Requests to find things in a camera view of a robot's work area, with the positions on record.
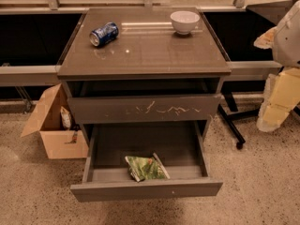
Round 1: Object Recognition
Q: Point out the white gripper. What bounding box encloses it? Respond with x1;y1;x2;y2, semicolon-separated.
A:
254;1;300;132

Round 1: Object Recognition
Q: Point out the green jalapeno chip bag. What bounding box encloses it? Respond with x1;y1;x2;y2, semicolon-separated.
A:
125;153;170;182

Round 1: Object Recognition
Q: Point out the closed grey top drawer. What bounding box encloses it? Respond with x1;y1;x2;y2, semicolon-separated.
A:
67;94;220;124

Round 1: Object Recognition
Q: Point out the open grey middle drawer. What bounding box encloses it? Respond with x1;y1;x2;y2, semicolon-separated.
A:
70;121;222;202

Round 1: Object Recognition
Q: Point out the grey drawer cabinet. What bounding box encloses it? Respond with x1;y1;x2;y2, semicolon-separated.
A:
58;7;231;139

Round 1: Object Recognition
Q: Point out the snack bag in box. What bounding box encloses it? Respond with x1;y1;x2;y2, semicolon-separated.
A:
60;107;72;130

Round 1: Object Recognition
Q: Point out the black folding table stand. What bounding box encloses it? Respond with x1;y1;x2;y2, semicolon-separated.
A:
218;0;300;149

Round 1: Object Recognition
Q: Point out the white ceramic bowl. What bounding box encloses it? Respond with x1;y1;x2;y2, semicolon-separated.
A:
171;11;200;35

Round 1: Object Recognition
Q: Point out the blue soda can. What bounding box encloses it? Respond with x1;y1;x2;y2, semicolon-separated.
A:
89;22;119;47

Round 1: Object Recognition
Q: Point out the open cardboard box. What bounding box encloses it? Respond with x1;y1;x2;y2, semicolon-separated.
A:
22;84;88;159

